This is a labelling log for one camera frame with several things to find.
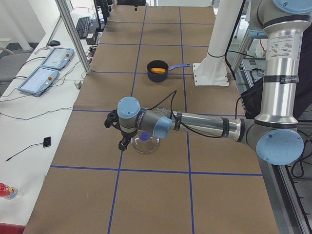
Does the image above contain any yellow corn cob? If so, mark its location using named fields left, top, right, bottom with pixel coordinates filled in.
left=149, top=68, right=166, bottom=74

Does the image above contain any white camera pillar base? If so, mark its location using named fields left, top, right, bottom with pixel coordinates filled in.
left=193, top=0, right=244, bottom=86

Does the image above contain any black computer mouse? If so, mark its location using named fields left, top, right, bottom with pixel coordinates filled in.
left=49, top=40, right=60, bottom=47

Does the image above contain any aluminium frame post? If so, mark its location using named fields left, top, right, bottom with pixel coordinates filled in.
left=55, top=0, right=91, bottom=75

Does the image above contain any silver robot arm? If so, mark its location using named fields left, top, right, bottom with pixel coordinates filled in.
left=116, top=0, right=312, bottom=165

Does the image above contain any black keyboard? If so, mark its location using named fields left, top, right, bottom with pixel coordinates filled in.
left=76, top=17, right=90, bottom=39

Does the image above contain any far blue teach pendant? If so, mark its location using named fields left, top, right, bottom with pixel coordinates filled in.
left=41, top=47, right=74, bottom=71

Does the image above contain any dark blue saucepan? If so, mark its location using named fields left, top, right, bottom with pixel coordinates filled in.
left=146, top=60, right=192, bottom=82

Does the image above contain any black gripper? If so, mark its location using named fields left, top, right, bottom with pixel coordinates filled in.
left=118, top=129, right=137, bottom=151

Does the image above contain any blue teach pendant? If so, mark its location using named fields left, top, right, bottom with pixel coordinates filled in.
left=41, top=47, right=74, bottom=71
left=18, top=66, right=59, bottom=95

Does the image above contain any person in black shirt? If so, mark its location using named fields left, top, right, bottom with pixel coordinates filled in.
left=242, top=27, right=312, bottom=119

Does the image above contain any glass pot lid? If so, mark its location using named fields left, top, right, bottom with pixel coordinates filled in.
left=131, top=131, right=160, bottom=154

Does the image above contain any small black square device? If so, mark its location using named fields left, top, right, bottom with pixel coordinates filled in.
left=43, top=136, right=52, bottom=148

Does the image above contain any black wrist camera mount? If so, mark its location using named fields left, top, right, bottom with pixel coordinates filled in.
left=104, top=110, right=120, bottom=130

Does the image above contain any near blue teach pendant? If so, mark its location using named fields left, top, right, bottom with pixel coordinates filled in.
left=18, top=66, right=59, bottom=95

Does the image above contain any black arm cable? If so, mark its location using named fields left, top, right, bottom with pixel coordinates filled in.
left=148, top=90, right=242, bottom=138

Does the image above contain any red yellow snack bottle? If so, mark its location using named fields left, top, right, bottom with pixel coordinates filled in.
left=0, top=182, right=24, bottom=200

